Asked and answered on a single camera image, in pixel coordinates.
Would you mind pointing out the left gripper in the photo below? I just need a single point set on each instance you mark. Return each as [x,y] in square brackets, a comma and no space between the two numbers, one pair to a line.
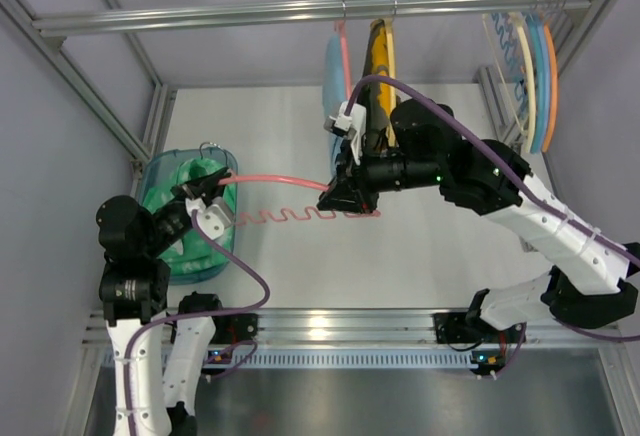
[194,189]

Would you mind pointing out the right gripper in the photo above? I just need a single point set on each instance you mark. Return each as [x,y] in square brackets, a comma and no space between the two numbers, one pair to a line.
[353,176]

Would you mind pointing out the pink hanger with green trousers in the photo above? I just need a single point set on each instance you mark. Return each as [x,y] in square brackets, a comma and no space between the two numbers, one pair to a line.
[230,178]

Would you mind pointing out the green tie-dye trousers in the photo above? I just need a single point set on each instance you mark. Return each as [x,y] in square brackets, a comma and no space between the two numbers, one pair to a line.
[195,251]

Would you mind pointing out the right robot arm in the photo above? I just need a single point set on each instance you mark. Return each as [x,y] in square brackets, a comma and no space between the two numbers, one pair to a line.
[587,285]

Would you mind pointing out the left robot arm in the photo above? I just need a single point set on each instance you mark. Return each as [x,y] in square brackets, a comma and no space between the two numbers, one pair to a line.
[157,357]

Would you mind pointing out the pink hanger with blue trousers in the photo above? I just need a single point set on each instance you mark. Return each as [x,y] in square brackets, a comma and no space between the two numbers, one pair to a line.
[340,29]

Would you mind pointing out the camouflage yellow trousers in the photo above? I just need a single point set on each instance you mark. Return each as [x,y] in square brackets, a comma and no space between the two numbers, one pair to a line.
[374,97]

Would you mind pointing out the cream hanger with camouflage trousers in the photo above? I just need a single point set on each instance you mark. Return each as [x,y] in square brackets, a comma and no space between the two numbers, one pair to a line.
[391,71]

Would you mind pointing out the light blue trousers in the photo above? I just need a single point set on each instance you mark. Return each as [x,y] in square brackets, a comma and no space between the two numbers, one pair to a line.
[333,87]

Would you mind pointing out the teal plastic basket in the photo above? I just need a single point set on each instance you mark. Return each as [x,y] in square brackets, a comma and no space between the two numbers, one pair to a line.
[155,176]

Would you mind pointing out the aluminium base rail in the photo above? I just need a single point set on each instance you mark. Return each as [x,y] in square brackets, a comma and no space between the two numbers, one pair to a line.
[391,329]

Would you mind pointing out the slotted cable duct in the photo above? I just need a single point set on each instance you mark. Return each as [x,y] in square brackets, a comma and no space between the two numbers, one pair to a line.
[265,358]

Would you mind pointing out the left aluminium frame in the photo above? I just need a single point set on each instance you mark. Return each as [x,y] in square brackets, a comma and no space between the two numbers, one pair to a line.
[73,112]

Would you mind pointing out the aluminium frame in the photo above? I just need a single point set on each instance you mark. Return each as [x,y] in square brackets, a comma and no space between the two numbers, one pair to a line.
[73,112]
[573,31]

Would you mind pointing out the aluminium hanging rail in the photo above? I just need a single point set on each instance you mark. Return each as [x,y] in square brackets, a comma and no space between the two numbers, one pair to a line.
[266,13]

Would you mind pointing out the right aluminium frame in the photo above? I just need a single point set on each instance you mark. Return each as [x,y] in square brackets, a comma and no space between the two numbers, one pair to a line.
[573,31]

